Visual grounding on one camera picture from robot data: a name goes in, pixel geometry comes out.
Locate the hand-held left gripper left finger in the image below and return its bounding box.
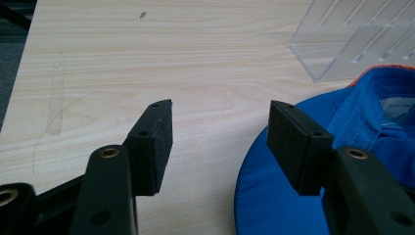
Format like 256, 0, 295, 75
69, 99, 174, 235

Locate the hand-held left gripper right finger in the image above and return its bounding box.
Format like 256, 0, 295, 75
266, 100, 415, 235

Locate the blue cap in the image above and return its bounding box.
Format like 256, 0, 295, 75
233, 64, 415, 235

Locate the clear acrylic rack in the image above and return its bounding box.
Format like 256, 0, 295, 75
289, 0, 415, 83

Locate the black metal stand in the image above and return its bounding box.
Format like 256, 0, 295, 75
0, 0, 37, 31

